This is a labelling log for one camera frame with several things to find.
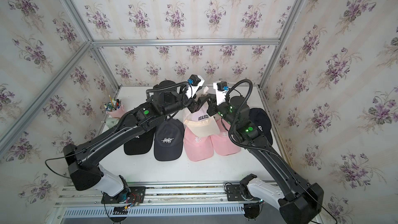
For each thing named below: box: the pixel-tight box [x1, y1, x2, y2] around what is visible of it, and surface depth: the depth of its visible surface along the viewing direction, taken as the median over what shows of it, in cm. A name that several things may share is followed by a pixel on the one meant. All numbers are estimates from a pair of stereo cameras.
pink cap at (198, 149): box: [183, 126, 215, 162], surface depth 88 cm
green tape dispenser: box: [106, 117, 120, 129], surface depth 92 cm
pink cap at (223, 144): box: [209, 118, 241, 156], surface depth 90 cm
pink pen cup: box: [103, 94, 125, 119], surface depth 96 cm
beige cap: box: [182, 102, 221, 138], surface depth 81 cm
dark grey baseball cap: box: [153, 118, 185, 161], surface depth 90 cm
